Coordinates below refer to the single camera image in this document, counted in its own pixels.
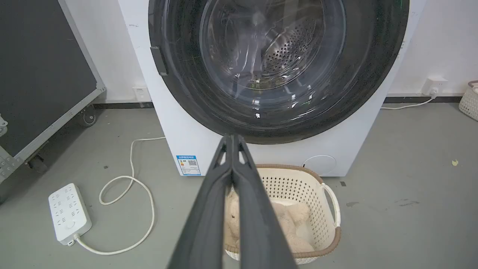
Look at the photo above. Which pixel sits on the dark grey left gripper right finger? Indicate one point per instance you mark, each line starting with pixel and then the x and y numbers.
pixel 257 224

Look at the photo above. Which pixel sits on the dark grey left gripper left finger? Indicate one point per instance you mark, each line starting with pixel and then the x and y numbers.
pixel 209 216

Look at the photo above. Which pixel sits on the black round washing machine door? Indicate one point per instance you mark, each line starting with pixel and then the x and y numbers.
pixel 276 67

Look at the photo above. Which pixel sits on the white front-load washing machine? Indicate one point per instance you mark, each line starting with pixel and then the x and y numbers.
pixel 179 127

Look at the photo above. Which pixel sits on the cream plush toy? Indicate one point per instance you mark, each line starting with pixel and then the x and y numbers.
pixel 291 224

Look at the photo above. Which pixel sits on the blue energy label sticker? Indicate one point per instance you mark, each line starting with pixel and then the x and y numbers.
pixel 188 165

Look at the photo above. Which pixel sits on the cream perforated laundry basket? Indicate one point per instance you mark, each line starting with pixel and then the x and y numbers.
pixel 313 201

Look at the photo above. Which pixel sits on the white power strip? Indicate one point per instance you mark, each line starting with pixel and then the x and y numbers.
pixel 69 213

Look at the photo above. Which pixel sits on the black wheeled flight case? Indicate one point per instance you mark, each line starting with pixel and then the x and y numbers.
pixel 41 74

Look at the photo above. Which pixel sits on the white perforated basket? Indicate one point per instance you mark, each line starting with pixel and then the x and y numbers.
pixel 469 101

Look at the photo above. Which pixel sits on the white wall socket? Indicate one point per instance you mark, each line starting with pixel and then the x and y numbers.
pixel 140 92

